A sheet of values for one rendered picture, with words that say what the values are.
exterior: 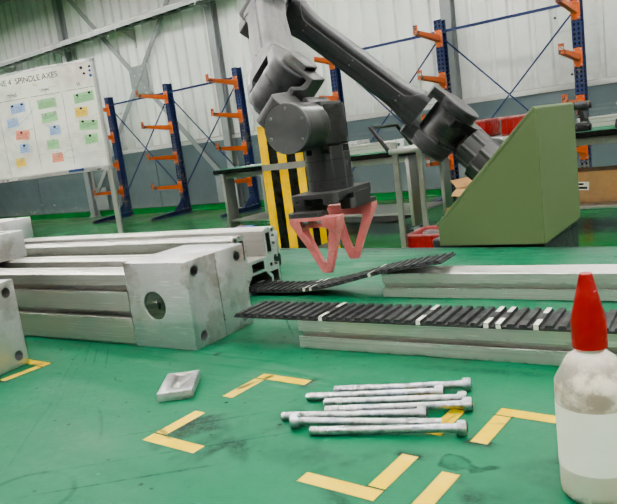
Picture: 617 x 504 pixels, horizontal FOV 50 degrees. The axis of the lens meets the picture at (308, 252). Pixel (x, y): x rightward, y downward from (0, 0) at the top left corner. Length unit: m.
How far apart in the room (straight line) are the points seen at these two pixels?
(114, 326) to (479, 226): 0.59
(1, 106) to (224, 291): 6.40
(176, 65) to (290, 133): 11.29
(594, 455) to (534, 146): 0.73
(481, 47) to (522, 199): 7.80
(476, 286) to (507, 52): 7.98
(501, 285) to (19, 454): 0.51
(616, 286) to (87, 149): 6.02
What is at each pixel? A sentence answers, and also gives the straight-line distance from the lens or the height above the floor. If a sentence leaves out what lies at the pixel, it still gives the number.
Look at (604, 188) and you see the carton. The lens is 5.58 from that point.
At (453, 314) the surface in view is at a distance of 0.60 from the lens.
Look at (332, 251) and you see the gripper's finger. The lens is 0.81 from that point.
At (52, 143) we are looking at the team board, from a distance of 6.74.
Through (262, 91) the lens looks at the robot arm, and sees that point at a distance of 0.85.
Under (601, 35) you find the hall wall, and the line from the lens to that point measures 8.44.
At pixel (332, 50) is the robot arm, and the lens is 1.24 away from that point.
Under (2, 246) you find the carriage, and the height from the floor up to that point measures 0.89.
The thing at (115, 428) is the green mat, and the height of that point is 0.78.
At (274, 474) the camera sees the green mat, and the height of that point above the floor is 0.78.
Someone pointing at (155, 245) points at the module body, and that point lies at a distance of 0.99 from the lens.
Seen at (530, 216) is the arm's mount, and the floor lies 0.82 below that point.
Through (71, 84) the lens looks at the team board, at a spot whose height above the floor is 1.75.
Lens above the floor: 0.98
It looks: 10 degrees down
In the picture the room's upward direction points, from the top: 7 degrees counter-clockwise
